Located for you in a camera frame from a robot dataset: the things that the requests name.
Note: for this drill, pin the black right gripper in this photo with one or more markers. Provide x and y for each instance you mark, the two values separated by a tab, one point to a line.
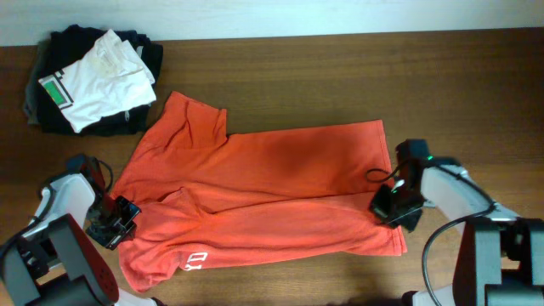
393	209

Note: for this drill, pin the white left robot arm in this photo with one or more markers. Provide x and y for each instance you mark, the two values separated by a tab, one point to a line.
52	262

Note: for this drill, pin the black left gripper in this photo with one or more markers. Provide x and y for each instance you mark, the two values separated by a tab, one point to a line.
117	223

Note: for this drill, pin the folded white t-shirt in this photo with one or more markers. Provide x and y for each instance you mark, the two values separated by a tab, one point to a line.
110	78

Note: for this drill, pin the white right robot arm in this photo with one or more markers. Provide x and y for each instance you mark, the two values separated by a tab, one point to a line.
500	259

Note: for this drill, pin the orange-red t-shirt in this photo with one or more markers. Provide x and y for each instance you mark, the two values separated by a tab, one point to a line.
210	199

